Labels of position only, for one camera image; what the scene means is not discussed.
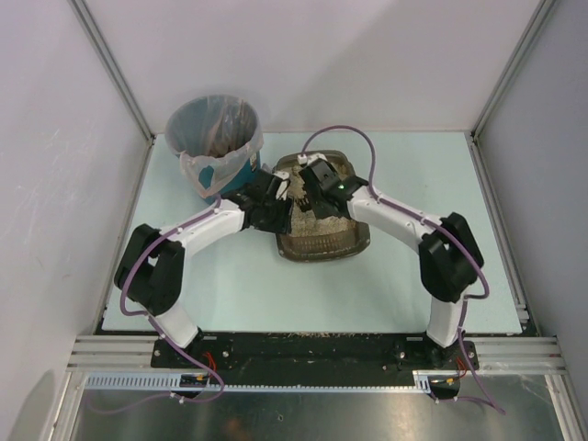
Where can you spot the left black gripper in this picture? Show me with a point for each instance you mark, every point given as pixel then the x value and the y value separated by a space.
pixel 279 213

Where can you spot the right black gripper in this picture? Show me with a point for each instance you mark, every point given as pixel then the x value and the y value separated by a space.
pixel 322 202

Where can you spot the brown litter box tray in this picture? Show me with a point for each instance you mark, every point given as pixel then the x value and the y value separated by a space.
pixel 325 247

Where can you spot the clear plastic bin liner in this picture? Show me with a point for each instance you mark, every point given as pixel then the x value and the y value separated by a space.
pixel 211 138

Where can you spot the black litter scoop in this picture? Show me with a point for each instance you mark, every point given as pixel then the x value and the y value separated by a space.
pixel 304 204

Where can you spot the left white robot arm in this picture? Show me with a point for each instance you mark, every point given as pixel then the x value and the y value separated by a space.
pixel 151 270

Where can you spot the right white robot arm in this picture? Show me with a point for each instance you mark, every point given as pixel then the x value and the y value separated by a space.
pixel 449 258

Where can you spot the cat litter pellets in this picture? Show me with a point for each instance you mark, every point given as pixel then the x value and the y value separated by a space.
pixel 304 223

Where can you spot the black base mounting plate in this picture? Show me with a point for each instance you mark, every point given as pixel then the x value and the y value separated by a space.
pixel 317 360

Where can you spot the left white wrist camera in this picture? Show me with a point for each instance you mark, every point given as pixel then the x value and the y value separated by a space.
pixel 283 184

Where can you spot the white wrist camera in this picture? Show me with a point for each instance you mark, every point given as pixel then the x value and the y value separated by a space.
pixel 283 184
pixel 308 159

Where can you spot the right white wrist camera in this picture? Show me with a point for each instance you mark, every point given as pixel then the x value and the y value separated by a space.
pixel 308 159

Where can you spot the aluminium frame rail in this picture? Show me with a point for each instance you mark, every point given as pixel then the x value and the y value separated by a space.
pixel 519 355

